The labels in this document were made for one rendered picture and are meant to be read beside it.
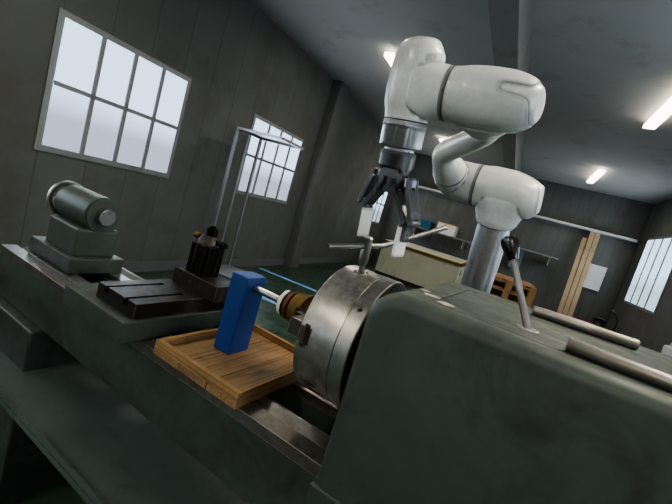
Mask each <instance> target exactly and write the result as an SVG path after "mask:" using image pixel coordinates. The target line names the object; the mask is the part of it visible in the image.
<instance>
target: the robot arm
mask: <svg viewBox="0 0 672 504"><path fill-rule="evenodd" d="M445 59H446V56H445V52H444V48H443V46H442V43H441V42H440V40H438V39H436V38H434V37H428V36H415V37H410V38H407V39H405V40H404V41H403V42H402V43H401V44H400V46H399V48H398V50H397V52H396V55H395V57H394V60H393V63H392V66H391V69H390V73H389V77H388V81H387V85H386V91H385V99H384V105H385V114H384V120H383V126H382V131H381V136H380V141H379V143H380V144H381V145H385V147H384V148H382V149H381V153H380V158H379V165H380V166H382V168H379V167H372V169H371V173H370V176H369V178H368V180H367V182H366V184H365V186H364V187H363V189H362V191H361V193H360V195H359V197H358V199H357V202H358V203H360V204H361V207H362V209H361V214H360V222H359V227H358V232H357V236H368V235H369V230H370V225H371V220H372V215H373V210H374V207H373V205H374V204H375V203H376V201H377V200H378V199H379V198H380V197H381V196H382V195H383V194H384V193H385V192H387V193H389V194H392V197H393V198H394V199H395V202H396V206H397V210H398V214H399V218H400V222H401V224H400V225H398V227H397V231H396V235H395V240H394V244H393V249H392V253H391V256H392V257H403V255H404V251H405V247H406V243H407V242H408V241H409V236H410V232H411V229H412V228H413V227H420V225H421V223H420V211H419V199H418V185H419V179H415V178H409V172H410V171H412V170H413V169H414V164H415V160H416V154H414V151H421V149H422V145H423V140H424V136H425V132H426V129H427V124H428V121H441V122H447V123H452V124H455V125H456V126H457V128H458V129H460V130H462V132H460V133H458V134H456V135H453V136H451V137H449V138H447V139H445V140H443V141H442V142H440V143H439V144H438V145H437V146H436V147H435V149H434V151H433V154H432V165H433V176H434V181H435V184H436V185H437V187H438V188H439V190H440V191H441V192H442V193H443V194H444V195H445V196H446V197H448V198H450V199H454V200H457V201H460V202H463V203H466V204H469V205H472V206H476V207H475V212H476V220H477V222H478V224H477V227H476V231H475V234H474V238H473V241H472V245H471V248H470V252H469V255H468V259H467V262H466V266H465V269H464V273H463V276H462V279H461V283H460V284H462V285H465V286H468V287H471V288H474V289H477V290H480V291H483V292H486V293H489V294H490V291H491V288H492V285H493V282H494V279H495V276H496V274H497V271H498V268H499V265H500V262H501V259H502V255H503V250H502V247H501V239H502V238H504V237H505V236H508V235H509V234H510V231H512V230H513V229H514V228H516V227H517V225H518V224H519V222H520V221H521V220H522V219H530V218H532V217H534V216H535V215H536V214H538V213H539V211H540V209H541V205H542V201H543V196H544V191H545V187H544V186H543V185H542V184H541V183H539V182H538V181H537V180H536V179H534V178H533V177H531V176H529V175H527V174H525V173H522V172H519V171H516V170H512V169H508V168H503V167H498V166H488V165H482V164H477V163H472V162H468V161H463V159H462V158H461V157H463V156H466V155H468V154H470V153H473V152H475V151H478V150H480V149H482V148H485V147H487V146H489V145H490V144H492V143H493V142H495V141H496V140H497V139H498V138H499V137H501V136H502V135H504V134H506V133H507V134H511V133H517V132H521V131H524V130H526V129H529V128H531V127H532V126H533V125H534V124H535V123H537V121H538V120H539V119H540V117H541V115H542V112H543V109H544V105H545V100H546V91H545V88H544V86H543V85H542V83H541V81H540V80H539V79H537V78H536V77H534V76H532V75H530V74H528V73H526V72H523V71H520V70H516V69H511V68H505V67H498V66H488V65H467V66H457V65H450V64H446V63H445ZM401 192H402V193H401ZM364 197H365V198H364ZM406 220H407V221H406ZM413 220H414V221H413Z"/></svg>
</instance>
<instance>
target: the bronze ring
mask: <svg viewBox="0 0 672 504"><path fill-rule="evenodd" d="M312 298H313V295H307V294H304V293H299V292H296V291H290V292H288V293H287V294H286V295H285V296H284V297H283V299H282V300H281V303H280V306H279V314H280V316H282V317H283V318H285V319H287V321H288V322H290V319H291V316H294V312H295V309H296V307H305V308H307V309H308V307H309V305H310V304H311V302H312Z"/></svg>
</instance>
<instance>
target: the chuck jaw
mask: <svg viewBox="0 0 672 504"><path fill-rule="evenodd" d="M306 311H307V308H305V307H296V309H295V312H294V316H291V319H290V322H289V325H288V329H287V332H288V333H289V334H291V335H293V336H295V337H298V339H297V341H299V342H301V346H303V347H305V346H307V345H308V342H309V338H310V335H311V333H312V329H310V328H311V325H309V324H307V326H304V325H302V324H301V323H302V320H303V318H304V316H305V313H306Z"/></svg>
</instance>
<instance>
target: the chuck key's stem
mask: <svg viewBox="0 0 672 504"><path fill-rule="evenodd" d="M362 243H363V244H364V245H365V248H364V249H361V251H360V256H359V261H358V262H359V269H358V272H357V273H359V274H364V270H365V266H366V265H367V264H368V261H369V256H370V252H371V247H372V243H373V238H372V237H370V236H364V237H363V242H362Z"/></svg>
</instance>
